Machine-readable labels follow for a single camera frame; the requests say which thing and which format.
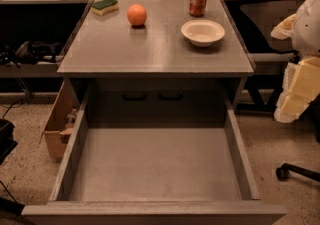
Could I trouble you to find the brown cardboard box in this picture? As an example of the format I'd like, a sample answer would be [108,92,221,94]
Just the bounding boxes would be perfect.
[43,82,79,159]

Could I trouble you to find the orange fruit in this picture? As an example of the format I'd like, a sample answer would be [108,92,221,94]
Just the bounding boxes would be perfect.
[127,4,147,27]

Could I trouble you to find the left black drawer handle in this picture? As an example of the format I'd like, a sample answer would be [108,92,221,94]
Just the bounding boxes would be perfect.
[122,91,147,101]

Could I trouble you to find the grey metal cabinet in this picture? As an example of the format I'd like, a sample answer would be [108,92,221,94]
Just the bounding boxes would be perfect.
[59,0,253,128]

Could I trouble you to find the white ceramic bowl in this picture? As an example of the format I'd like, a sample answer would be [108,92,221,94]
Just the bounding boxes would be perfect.
[181,20,225,47]

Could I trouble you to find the open grey top drawer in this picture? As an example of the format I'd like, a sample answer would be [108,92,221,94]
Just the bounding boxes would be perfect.
[21,97,287,225]

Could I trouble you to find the green yellow sponge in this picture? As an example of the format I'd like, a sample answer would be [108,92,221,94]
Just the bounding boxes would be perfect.
[91,0,119,16]

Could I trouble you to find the black drawer handle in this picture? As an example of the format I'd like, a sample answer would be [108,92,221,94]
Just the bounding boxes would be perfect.
[158,91,183,101]
[122,91,147,101]

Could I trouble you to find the black device on floor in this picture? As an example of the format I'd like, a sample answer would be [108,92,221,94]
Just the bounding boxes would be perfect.
[0,119,17,165]

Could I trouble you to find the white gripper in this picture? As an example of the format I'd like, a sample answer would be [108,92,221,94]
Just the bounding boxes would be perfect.
[271,0,320,123]

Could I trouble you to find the right black drawer handle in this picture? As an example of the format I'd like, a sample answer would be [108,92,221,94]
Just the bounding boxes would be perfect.
[158,91,183,101]

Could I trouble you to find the black headphones on shelf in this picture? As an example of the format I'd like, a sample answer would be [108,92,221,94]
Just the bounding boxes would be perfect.
[0,41,63,65]

